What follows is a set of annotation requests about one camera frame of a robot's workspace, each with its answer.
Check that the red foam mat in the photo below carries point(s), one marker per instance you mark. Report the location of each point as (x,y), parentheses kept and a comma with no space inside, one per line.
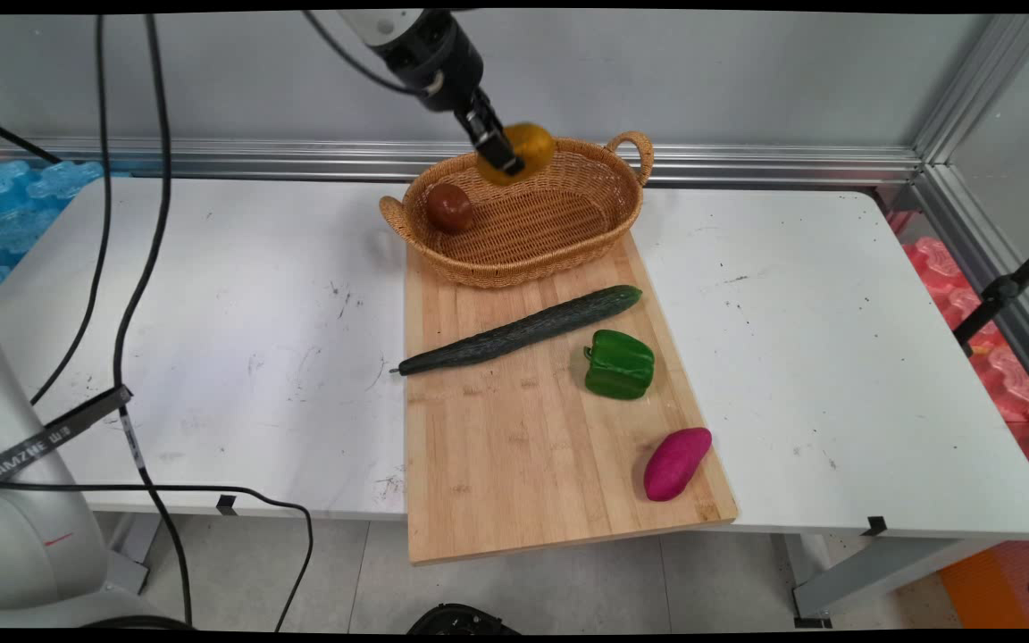
(1006,375)

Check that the black table edge clip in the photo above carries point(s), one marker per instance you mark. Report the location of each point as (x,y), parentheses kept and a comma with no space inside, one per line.
(227,505)
(874,526)

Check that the black tripod stand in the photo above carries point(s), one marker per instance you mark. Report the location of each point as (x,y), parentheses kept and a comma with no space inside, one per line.
(1001,293)

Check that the grey metal table leg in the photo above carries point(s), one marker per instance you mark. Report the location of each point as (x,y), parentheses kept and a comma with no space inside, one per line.
(881,576)
(135,554)

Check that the blue foam mat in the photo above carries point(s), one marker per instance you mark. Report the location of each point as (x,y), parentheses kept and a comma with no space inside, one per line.
(10,214)

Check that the sloping aluminium frame rail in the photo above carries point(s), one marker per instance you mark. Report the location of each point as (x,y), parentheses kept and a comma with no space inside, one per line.
(983,259)

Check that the black round object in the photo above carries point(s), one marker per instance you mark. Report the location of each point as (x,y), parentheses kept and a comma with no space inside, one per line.
(461,621)

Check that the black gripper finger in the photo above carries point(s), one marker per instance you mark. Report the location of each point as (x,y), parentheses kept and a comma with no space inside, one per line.
(488,109)
(495,147)

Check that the purple sweet potato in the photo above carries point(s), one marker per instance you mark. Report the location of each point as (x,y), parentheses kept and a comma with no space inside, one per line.
(677,464)

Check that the long dark green cucumber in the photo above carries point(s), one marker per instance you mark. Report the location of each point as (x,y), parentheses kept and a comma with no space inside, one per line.
(514,332)

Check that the wooden cutting board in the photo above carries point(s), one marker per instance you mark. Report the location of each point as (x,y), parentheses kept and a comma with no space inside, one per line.
(523,482)

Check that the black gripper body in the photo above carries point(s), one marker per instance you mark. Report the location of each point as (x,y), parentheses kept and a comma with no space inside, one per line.
(439,67)

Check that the dark red tomato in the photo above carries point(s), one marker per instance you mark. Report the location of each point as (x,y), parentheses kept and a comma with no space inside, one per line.
(449,208)

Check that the woven wicker basket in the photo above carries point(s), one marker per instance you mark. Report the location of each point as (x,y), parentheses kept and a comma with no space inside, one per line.
(532,232)

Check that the yellow-brown potato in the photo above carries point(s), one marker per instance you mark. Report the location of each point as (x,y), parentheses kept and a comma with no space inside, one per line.
(534,147)

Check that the upright aluminium frame post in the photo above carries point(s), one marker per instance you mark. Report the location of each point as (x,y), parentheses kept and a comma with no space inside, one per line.
(979,80)

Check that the horizontal aluminium frame rail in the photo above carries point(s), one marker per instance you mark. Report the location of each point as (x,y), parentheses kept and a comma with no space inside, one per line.
(747,163)

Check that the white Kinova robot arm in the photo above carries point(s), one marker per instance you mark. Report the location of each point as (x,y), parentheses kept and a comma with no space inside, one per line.
(28,545)

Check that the green bell pepper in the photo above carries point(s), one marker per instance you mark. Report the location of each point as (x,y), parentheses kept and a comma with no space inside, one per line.
(619,364)

